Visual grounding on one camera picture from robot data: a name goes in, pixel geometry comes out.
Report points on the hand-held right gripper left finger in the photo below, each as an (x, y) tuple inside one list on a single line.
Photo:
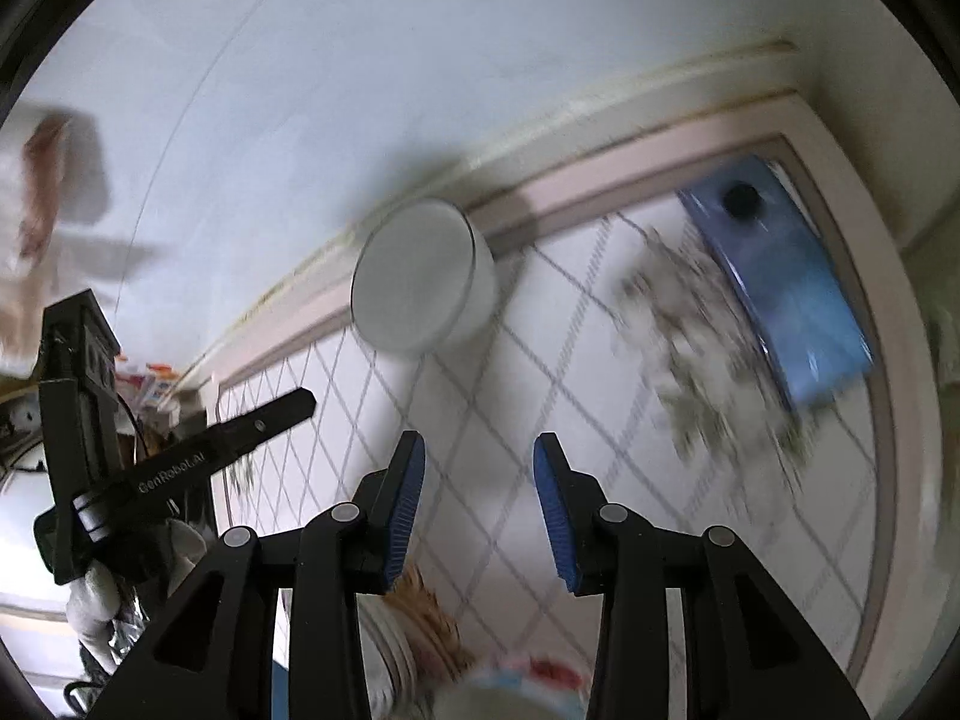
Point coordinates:
[(405, 510)]

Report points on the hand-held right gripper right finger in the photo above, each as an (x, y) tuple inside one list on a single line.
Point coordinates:
[(555, 517)]

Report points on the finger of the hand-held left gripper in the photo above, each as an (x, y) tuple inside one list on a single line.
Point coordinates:
[(262, 424)]

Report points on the plain white bowl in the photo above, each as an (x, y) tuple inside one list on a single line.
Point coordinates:
[(412, 277)]

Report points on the person's left hand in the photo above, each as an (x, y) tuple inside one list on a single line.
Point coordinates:
[(94, 592)]

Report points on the printed floral tablecloth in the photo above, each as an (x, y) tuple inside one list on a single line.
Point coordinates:
[(525, 405)]

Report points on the blue smartphone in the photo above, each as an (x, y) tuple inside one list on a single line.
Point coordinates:
[(787, 292)]

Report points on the colourful wall stickers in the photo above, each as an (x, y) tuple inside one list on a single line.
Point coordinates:
[(146, 382)]

